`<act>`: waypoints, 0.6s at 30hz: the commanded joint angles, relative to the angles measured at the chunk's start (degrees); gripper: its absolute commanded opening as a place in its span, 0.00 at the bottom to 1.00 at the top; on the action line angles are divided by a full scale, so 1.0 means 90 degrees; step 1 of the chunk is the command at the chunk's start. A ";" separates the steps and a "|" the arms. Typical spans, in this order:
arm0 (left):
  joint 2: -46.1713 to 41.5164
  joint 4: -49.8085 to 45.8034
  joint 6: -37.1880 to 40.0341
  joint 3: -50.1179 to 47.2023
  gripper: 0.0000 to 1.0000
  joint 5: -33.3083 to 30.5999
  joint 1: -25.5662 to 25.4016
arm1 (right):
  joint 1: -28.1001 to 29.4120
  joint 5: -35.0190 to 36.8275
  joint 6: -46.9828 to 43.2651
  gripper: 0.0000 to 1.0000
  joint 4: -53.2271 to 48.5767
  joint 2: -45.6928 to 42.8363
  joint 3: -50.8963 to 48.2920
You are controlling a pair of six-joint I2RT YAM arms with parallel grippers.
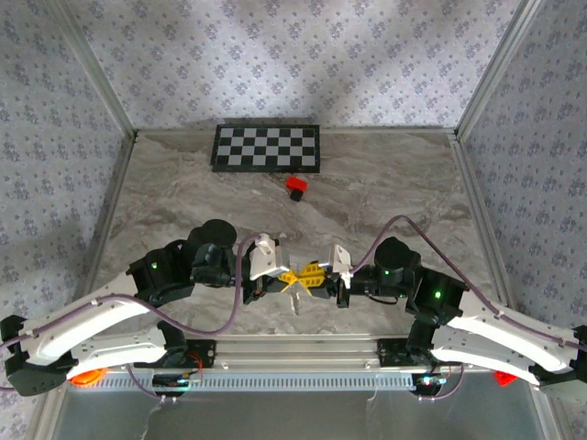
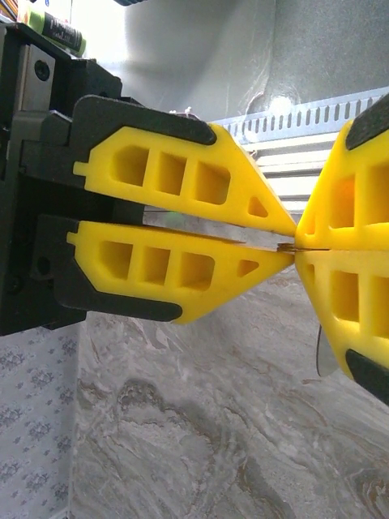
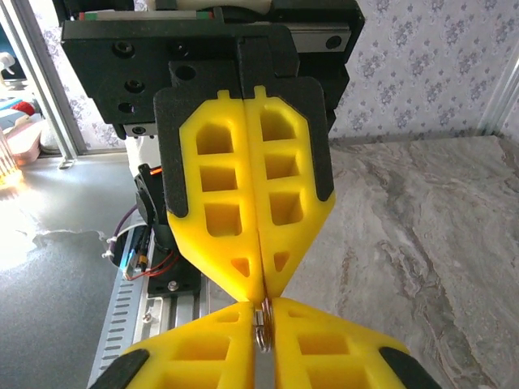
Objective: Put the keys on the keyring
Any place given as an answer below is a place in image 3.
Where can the grey metal sheet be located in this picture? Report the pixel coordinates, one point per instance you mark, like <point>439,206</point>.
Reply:
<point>52,304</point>

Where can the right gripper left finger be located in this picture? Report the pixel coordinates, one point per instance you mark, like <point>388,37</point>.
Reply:
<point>194,364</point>

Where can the clear ribbed glass jar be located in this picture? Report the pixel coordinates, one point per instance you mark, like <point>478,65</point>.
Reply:
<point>9,162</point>

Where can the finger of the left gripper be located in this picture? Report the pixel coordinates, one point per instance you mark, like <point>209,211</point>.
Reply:
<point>190,243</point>
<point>292,239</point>

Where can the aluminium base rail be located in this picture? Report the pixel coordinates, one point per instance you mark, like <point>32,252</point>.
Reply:
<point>182,312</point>

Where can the pink tray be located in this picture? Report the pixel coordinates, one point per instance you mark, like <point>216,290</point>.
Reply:
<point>26,142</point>

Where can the small circuit board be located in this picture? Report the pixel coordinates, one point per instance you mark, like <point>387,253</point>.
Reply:
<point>131,263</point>

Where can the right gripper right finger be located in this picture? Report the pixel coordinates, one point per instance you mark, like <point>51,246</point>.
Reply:
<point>336,364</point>

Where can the aluminium frame post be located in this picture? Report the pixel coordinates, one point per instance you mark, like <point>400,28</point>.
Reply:
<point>48,81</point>
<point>500,101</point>

